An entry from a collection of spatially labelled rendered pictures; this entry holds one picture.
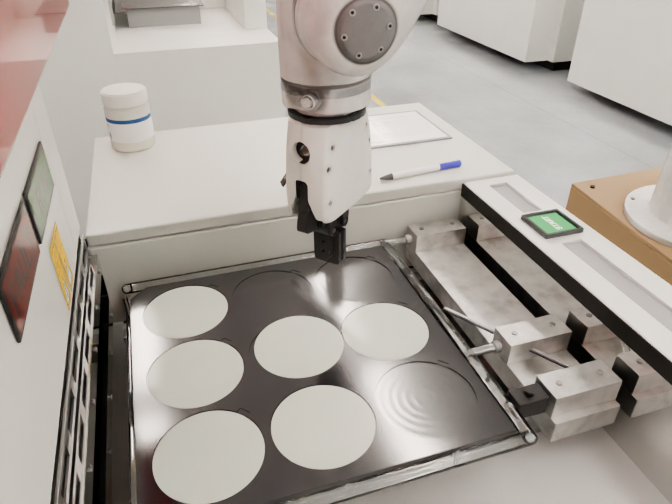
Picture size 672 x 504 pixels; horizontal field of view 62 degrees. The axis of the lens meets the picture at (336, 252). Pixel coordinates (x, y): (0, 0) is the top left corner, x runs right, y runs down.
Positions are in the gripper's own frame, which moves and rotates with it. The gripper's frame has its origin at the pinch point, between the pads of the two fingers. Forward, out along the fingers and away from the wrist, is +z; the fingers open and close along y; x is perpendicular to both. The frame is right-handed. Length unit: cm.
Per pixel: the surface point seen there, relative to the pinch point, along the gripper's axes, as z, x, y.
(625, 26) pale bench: 49, 5, 389
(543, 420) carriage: 13.6, -25.6, -0.5
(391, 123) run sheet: 3.7, 13.9, 45.4
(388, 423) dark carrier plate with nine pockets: 10.1, -13.0, -11.4
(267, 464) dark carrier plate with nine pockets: 9.9, -5.7, -20.9
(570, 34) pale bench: 75, 51, 476
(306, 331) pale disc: 10.0, 0.9, -4.2
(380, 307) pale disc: 10.2, -4.5, 4.2
